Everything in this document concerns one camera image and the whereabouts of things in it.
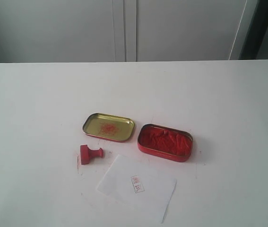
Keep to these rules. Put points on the white paper sheet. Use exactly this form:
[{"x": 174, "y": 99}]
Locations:
[{"x": 136, "y": 184}]

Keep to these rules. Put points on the red rubber stamp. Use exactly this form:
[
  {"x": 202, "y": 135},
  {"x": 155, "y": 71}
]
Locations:
[{"x": 87, "y": 154}]

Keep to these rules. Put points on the gold tin lid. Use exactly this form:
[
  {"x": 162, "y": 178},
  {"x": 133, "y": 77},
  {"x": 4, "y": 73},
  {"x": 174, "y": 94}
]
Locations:
[{"x": 109, "y": 127}]

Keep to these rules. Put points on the dark metal post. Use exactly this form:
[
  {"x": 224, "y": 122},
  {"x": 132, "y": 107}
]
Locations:
[{"x": 256, "y": 32}]

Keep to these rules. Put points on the white cabinet doors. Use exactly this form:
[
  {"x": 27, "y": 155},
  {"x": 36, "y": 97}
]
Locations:
[{"x": 123, "y": 30}]

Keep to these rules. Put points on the red ink pad tin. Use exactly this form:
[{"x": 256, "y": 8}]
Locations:
[{"x": 164, "y": 142}]

